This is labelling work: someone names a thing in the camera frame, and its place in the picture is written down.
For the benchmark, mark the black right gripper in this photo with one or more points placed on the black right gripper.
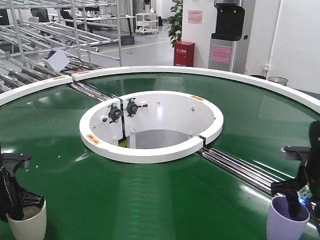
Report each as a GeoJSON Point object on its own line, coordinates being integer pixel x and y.
{"type": "Point", "coordinates": [308, 173]}

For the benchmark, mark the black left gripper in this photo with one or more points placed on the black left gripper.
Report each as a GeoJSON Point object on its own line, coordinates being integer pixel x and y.
{"type": "Point", "coordinates": [13, 197]}

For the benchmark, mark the lavender plastic cup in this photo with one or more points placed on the lavender plastic cup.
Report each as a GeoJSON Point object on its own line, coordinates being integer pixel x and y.
{"type": "Point", "coordinates": [280, 225]}

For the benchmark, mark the beige plastic cup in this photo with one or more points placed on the beige plastic cup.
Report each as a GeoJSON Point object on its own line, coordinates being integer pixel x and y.
{"type": "Point", "coordinates": [33, 225]}

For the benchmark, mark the steel conveyor rollers right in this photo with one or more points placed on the steel conveyor rollers right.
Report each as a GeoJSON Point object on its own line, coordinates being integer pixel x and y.
{"type": "Point", "coordinates": [256, 174]}

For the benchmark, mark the green circular conveyor belt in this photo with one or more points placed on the green circular conveyor belt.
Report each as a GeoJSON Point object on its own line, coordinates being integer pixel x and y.
{"type": "Point", "coordinates": [92, 198]}

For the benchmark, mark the white outer conveyor rim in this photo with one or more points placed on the white outer conveyor rim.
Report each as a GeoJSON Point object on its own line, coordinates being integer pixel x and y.
{"type": "Point", "coordinates": [34, 87]}

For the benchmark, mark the green circuit board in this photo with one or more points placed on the green circuit board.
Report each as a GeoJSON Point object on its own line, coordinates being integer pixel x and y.
{"type": "Point", "coordinates": [304, 192]}

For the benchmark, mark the white control box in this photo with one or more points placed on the white control box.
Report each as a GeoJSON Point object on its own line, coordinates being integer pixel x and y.
{"type": "Point", "coordinates": [56, 60]}

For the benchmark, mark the metal roller rack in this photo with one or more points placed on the metal roller rack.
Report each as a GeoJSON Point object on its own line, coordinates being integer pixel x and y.
{"type": "Point", "coordinates": [39, 38]}

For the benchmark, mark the red fire extinguisher cabinet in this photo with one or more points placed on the red fire extinguisher cabinet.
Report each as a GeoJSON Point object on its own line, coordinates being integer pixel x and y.
{"type": "Point", "coordinates": [184, 54]}

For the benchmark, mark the black water dispenser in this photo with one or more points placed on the black water dispenser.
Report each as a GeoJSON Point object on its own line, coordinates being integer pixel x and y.
{"type": "Point", "coordinates": [228, 31]}

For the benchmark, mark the green potted plant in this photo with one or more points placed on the green potted plant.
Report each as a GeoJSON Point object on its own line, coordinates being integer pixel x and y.
{"type": "Point", "coordinates": [175, 22]}

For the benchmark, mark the white rolling cart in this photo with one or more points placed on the white rolling cart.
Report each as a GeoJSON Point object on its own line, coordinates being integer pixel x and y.
{"type": "Point", "coordinates": [146, 23]}

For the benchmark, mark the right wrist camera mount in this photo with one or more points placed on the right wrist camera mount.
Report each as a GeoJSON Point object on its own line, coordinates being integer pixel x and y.
{"type": "Point", "coordinates": [295, 153]}

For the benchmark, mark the wire mesh waste basket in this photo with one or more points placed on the wire mesh waste basket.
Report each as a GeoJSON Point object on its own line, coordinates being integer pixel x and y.
{"type": "Point", "coordinates": [278, 80]}

